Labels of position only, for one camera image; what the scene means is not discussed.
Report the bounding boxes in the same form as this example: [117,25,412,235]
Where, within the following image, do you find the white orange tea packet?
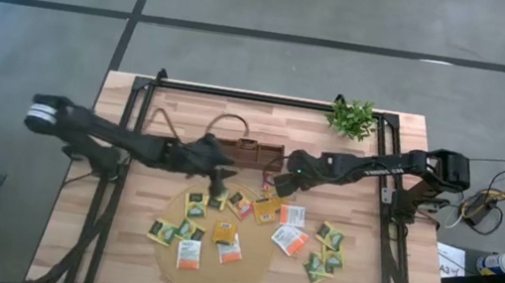
[268,223,312,260]
[175,237,204,273]
[213,236,247,267]
[277,203,309,229]

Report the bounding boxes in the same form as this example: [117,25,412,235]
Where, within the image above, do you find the grey metal bracket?
[379,186,397,206]

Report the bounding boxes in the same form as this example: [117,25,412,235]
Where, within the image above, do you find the white blue wipes canister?
[474,246,505,280]

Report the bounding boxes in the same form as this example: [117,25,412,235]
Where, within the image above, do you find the yellow tea packet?
[263,191,291,209]
[249,195,281,228]
[210,219,240,247]

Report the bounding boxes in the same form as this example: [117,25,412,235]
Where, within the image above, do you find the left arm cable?
[145,100,253,155]

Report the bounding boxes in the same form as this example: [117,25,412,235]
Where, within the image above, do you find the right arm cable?
[259,151,295,193]

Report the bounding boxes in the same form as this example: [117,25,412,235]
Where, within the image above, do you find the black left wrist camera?
[197,132,223,156]

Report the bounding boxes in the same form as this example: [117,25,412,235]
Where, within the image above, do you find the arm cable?
[259,151,295,193]
[145,100,253,155]

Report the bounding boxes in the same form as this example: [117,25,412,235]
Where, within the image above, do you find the white paper sheet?
[430,241,474,283]

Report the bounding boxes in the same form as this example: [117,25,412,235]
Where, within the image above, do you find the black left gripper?
[160,141,242,200]

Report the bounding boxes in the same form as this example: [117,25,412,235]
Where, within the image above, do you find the dark wooden tea box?
[214,134,287,175]

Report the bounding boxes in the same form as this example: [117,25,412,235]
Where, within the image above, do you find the round woven straw placemat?
[149,172,285,283]

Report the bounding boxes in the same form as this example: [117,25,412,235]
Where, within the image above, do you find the green plant in white pot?
[321,94,383,145]

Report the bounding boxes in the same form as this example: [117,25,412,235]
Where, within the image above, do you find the green tea packet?
[313,218,348,253]
[182,190,211,222]
[174,216,209,245]
[206,187,230,212]
[145,216,181,249]
[318,245,347,273]
[301,250,337,283]

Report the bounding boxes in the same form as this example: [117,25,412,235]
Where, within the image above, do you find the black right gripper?
[271,145,331,205]

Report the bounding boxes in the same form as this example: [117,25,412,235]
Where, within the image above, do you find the mango tea packets row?
[224,189,257,223]

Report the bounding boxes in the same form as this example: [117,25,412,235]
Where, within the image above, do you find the black power adapter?
[463,191,501,230]

